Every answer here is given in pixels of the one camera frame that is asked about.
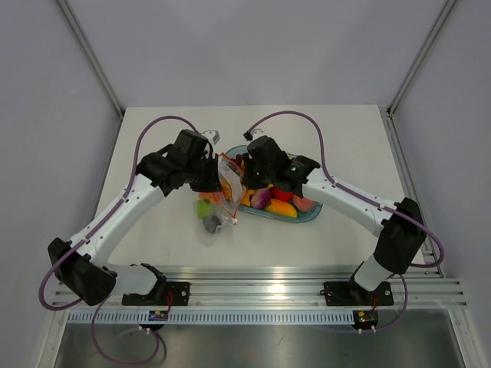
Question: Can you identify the orange red tomato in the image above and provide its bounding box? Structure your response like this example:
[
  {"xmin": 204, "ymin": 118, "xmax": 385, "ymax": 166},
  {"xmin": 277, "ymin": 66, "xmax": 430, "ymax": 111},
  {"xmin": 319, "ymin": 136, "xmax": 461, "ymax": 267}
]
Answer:
[{"xmin": 198, "ymin": 192, "xmax": 224, "ymax": 205}]

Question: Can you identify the yellow ginger root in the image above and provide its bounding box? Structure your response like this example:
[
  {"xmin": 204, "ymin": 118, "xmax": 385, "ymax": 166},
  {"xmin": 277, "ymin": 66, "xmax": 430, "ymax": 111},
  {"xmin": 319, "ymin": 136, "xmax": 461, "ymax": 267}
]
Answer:
[{"xmin": 222, "ymin": 182, "xmax": 255, "ymax": 207}]

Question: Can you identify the green round vegetable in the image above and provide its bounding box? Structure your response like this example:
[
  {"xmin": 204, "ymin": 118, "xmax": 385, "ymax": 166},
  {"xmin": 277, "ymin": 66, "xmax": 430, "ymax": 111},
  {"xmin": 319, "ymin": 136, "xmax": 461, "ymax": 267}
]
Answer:
[{"xmin": 194, "ymin": 199, "xmax": 214, "ymax": 219}]

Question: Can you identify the clear orange zip top bag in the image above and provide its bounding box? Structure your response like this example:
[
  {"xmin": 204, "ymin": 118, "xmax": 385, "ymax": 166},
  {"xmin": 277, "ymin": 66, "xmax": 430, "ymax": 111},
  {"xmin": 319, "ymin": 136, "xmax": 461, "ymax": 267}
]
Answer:
[{"xmin": 193, "ymin": 153, "xmax": 246, "ymax": 246}]

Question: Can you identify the dark purple plum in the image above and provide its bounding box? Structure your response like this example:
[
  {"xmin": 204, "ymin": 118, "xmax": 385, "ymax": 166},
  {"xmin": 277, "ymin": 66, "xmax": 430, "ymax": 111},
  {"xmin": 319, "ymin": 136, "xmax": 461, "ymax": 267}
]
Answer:
[{"xmin": 203, "ymin": 215, "xmax": 222, "ymax": 234}]

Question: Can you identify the pink peach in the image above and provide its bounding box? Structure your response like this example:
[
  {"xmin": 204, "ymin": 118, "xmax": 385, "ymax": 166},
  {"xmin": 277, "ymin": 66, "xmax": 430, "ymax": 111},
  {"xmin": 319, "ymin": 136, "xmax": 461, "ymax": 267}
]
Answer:
[{"xmin": 292, "ymin": 195, "xmax": 318, "ymax": 212}]

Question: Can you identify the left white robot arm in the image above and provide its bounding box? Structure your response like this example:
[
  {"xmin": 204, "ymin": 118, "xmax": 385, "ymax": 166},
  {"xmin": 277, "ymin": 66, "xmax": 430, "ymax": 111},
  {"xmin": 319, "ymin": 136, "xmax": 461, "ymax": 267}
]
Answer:
[{"xmin": 48, "ymin": 130, "xmax": 219, "ymax": 306}]

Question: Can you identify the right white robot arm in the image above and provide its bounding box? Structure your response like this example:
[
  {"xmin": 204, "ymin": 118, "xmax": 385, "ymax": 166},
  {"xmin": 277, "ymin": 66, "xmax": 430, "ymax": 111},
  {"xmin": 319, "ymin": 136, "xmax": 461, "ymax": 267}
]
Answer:
[{"xmin": 243, "ymin": 133, "xmax": 426, "ymax": 305}]

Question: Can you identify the teal plastic food tray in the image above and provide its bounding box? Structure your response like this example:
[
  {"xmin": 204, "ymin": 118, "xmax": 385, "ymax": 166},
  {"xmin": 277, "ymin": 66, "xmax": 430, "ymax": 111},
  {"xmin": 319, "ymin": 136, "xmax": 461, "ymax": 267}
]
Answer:
[{"xmin": 226, "ymin": 145, "xmax": 323, "ymax": 223}]

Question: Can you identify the purple grape bunch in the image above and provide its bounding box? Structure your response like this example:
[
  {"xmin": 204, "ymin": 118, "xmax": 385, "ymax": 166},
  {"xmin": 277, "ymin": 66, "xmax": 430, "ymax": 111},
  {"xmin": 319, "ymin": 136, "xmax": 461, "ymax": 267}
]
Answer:
[{"xmin": 232, "ymin": 153, "xmax": 249, "ymax": 171}]

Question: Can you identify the red apple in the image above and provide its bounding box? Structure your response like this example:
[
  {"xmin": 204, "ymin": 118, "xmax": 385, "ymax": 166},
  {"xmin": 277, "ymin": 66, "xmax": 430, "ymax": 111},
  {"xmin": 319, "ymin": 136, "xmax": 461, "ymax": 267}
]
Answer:
[{"xmin": 271, "ymin": 186, "xmax": 293, "ymax": 202}]

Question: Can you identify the purple onion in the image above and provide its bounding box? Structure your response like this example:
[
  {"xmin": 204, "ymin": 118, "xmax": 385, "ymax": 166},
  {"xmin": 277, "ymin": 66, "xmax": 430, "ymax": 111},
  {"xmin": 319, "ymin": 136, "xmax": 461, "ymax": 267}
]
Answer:
[{"xmin": 250, "ymin": 188, "xmax": 272, "ymax": 209}]

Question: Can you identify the left small circuit board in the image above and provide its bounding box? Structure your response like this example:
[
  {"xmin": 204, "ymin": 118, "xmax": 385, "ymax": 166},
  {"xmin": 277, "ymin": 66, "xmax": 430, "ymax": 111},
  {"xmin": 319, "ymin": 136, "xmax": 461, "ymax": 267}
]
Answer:
[{"xmin": 148, "ymin": 310, "xmax": 169, "ymax": 322}]

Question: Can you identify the small circuit board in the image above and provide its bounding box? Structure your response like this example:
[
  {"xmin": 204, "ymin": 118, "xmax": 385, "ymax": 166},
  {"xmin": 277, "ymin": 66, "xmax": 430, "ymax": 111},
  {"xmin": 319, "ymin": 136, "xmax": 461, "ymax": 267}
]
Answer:
[
  {"xmin": 353, "ymin": 309, "xmax": 379, "ymax": 328},
  {"xmin": 148, "ymin": 310, "xmax": 169, "ymax": 322}
]

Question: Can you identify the right small circuit board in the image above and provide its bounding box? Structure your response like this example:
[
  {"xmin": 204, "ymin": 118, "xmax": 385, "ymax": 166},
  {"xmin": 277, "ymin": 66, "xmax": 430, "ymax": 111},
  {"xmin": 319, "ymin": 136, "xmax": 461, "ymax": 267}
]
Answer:
[{"xmin": 353, "ymin": 309, "xmax": 379, "ymax": 328}]

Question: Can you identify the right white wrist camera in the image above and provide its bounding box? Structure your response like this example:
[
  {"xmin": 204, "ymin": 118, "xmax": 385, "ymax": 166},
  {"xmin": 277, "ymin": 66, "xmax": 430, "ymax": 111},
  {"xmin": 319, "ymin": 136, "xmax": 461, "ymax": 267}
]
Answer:
[{"xmin": 251, "ymin": 129, "xmax": 265, "ymax": 140}]

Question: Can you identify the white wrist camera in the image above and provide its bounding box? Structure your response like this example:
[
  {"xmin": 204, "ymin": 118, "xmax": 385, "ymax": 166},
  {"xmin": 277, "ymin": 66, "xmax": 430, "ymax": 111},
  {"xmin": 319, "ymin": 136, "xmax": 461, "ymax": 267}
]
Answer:
[
  {"xmin": 202, "ymin": 130, "xmax": 220, "ymax": 146},
  {"xmin": 251, "ymin": 129, "xmax": 265, "ymax": 140}
]

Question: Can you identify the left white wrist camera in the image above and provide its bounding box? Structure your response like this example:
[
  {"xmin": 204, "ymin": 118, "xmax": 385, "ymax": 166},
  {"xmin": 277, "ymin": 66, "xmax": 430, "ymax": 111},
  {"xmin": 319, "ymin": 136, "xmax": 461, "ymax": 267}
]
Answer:
[{"xmin": 202, "ymin": 130, "xmax": 220, "ymax": 146}]

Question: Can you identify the aluminium mounting rail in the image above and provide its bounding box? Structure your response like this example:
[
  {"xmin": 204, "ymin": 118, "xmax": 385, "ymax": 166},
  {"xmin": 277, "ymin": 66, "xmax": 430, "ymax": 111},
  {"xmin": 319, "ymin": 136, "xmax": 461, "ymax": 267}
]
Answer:
[{"xmin": 49, "ymin": 265, "xmax": 469, "ymax": 312}]

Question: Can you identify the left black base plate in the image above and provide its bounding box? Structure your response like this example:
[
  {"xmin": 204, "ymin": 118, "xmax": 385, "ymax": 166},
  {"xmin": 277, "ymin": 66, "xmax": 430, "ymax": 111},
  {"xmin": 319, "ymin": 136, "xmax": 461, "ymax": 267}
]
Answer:
[{"xmin": 122, "ymin": 281, "xmax": 190, "ymax": 307}]

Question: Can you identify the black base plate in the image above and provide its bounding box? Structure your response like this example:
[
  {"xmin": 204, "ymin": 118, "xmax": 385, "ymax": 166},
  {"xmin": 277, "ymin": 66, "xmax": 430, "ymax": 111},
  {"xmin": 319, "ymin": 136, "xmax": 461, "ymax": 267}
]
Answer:
[
  {"xmin": 319, "ymin": 281, "xmax": 394, "ymax": 307},
  {"xmin": 122, "ymin": 281, "xmax": 190, "ymax": 307}
]

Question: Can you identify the left aluminium frame post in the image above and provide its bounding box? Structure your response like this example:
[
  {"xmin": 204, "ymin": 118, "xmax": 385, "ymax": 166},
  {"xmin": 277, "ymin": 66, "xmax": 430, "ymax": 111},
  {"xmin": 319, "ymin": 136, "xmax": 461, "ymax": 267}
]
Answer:
[{"xmin": 54, "ymin": 0, "xmax": 125, "ymax": 121}]

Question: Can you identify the aluminium frame post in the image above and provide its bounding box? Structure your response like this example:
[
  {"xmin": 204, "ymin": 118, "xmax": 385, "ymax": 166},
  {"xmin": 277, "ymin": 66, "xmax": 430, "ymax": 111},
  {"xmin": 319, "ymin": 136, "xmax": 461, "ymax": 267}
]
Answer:
[
  {"xmin": 387, "ymin": 0, "xmax": 460, "ymax": 118},
  {"xmin": 54, "ymin": 0, "xmax": 125, "ymax": 121}
]

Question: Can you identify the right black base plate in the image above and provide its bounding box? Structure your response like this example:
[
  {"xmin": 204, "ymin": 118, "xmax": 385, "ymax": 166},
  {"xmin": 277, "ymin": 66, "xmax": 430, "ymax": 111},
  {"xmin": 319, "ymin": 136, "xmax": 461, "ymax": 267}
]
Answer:
[{"xmin": 319, "ymin": 281, "xmax": 394, "ymax": 307}]

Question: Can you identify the white slotted cable duct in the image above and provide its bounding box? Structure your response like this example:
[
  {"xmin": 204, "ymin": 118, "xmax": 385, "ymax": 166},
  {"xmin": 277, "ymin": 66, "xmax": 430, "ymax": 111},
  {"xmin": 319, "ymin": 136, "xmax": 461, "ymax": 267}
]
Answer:
[{"xmin": 68, "ymin": 309, "xmax": 354, "ymax": 325}]

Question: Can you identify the right aluminium frame post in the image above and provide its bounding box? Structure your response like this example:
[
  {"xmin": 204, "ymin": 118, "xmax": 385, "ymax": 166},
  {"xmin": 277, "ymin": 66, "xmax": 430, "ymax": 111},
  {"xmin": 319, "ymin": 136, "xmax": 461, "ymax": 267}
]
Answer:
[{"xmin": 387, "ymin": 0, "xmax": 460, "ymax": 118}]

